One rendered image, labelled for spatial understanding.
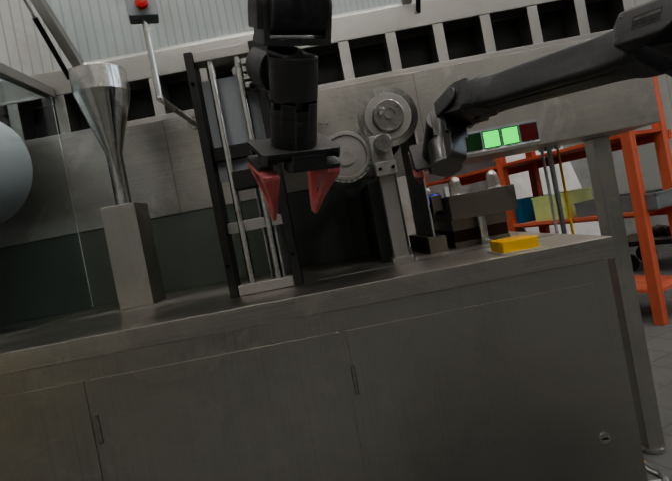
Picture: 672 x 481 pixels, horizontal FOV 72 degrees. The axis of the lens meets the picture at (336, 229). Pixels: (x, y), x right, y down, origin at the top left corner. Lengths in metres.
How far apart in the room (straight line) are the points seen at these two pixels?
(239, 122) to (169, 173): 0.53
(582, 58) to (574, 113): 0.99
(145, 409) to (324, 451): 0.35
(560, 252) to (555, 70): 0.36
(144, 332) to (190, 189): 0.70
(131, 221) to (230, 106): 0.42
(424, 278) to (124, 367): 0.59
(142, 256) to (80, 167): 0.48
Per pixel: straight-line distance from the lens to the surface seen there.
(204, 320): 0.90
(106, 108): 1.37
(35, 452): 1.13
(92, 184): 1.66
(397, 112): 1.16
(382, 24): 1.61
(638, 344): 2.00
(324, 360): 0.91
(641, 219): 3.48
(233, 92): 1.10
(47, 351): 1.02
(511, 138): 1.59
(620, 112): 1.76
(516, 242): 0.94
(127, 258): 1.32
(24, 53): 4.55
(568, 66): 0.72
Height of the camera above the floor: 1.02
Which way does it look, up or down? 1 degrees down
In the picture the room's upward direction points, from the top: 11 degrees counter-clockwise
